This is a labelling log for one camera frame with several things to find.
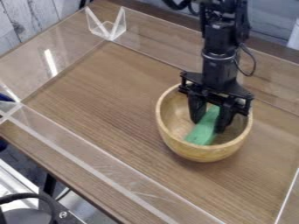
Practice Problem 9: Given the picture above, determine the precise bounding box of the blue object at edge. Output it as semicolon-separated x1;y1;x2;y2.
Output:
0;93;15;102

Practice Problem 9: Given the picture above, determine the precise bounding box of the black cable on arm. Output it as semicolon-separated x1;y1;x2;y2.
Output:
232;43;258;78

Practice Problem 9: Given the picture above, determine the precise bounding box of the black metal table leg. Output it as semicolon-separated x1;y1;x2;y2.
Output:
43;174;58;197

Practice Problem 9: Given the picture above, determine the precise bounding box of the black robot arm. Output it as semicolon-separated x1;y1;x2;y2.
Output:
179;0;254;133

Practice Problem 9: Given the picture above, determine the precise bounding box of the clear acrylic tray wall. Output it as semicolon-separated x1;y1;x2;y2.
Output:
0;0;299;224

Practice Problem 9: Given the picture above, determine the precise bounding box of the metal bracket with screw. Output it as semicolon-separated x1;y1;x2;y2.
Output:
48;199;87;224

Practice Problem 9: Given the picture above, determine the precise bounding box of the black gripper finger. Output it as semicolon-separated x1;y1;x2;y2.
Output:
188;93;207;123
215;102;236;134

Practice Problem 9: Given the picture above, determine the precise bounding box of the brown wooden bowl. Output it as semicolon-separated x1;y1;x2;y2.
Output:
155;84;254;163

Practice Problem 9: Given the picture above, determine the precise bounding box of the black cable loop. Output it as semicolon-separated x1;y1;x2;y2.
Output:
0;192;56;224

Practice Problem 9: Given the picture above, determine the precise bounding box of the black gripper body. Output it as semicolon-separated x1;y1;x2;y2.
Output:
179;51;254;116

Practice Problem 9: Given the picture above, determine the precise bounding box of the clear acrylic corner bracket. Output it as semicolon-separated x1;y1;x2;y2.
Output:
84;7;127;41

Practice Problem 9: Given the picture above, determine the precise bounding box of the green rectangular block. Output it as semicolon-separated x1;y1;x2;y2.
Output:
184;106;220;145

